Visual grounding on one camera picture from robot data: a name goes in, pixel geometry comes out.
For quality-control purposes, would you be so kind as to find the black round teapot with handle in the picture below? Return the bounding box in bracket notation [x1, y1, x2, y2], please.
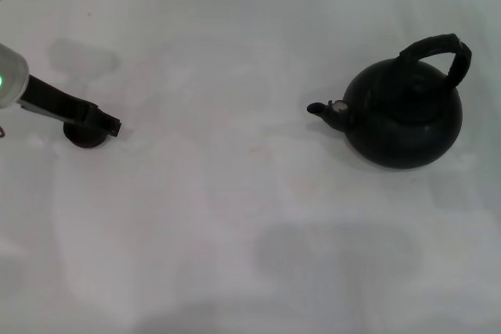
[306, 33, 473, 171]

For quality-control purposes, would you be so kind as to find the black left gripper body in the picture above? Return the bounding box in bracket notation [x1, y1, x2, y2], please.
[21, 74, 99, 126]

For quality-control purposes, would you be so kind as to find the dark round teacup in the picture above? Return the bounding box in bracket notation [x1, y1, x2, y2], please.
[62, 122, 109, 150]

